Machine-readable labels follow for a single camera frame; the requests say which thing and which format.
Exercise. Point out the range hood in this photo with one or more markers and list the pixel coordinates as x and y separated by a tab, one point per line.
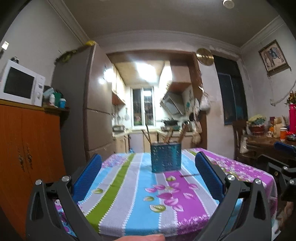
173	104

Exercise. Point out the black wok on stove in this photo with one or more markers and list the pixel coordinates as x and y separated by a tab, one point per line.
169	122

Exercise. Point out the person's right hand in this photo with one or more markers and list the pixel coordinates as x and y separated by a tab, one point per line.
285	215

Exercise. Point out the silver brown refrigerator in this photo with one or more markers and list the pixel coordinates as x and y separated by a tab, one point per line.
88	128

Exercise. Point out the round gold wall clock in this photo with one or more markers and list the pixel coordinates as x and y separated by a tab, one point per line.
205	57

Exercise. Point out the red flower pot plant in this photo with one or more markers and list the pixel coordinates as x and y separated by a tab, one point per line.
256	124

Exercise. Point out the person's left hand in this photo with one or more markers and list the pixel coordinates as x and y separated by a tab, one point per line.
156	237

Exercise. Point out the kitchen cabinets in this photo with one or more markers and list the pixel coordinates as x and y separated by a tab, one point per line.
135	141
118	88

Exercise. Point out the upper kitchen cabinets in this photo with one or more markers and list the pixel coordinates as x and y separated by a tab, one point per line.
118	88

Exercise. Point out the blue perforated utensil holder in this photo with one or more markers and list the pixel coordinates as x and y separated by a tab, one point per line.
166	157

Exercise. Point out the blue lidded jar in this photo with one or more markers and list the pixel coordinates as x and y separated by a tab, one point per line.
62	103

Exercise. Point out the white microwave oven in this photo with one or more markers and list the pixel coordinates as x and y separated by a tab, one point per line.
21	85

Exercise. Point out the white plastic bag hanging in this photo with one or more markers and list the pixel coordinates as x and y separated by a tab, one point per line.
204	102

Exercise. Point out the lower kitchen cabinets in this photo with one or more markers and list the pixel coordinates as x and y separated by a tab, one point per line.
135	141

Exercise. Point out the white medicine bottle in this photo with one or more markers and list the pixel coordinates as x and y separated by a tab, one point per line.
52	99

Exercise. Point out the wooden chopstick in holder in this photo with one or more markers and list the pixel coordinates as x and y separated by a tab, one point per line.
147	134
185	128
169	135

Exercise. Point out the colourful floral striped tablecloth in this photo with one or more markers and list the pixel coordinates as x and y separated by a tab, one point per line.
126	198

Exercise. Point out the dark wooden side table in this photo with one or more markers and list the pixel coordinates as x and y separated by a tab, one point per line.
259	145

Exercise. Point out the dark wooden chair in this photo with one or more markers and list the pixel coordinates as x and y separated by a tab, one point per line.
239	130

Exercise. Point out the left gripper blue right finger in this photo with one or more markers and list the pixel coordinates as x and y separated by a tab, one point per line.
212	175

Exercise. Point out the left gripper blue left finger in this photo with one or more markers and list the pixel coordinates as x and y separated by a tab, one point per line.
86	178

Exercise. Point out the kitchen window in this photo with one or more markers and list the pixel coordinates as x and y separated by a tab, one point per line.
142	106

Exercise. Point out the dark brown chopstick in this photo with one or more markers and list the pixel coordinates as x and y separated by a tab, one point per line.
189	175

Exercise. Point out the ceiling light panel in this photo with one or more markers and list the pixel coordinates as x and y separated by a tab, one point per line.
147	72

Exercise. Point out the framed elephant picture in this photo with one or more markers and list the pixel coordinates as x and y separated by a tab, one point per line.
273	58

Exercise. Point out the red thermos bottle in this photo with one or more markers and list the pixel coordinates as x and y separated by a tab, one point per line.
292	117

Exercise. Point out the orange wooden cabinet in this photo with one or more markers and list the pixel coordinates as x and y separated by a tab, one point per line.
30	150

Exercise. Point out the green container on cabinet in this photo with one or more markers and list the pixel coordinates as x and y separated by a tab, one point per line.
57	96

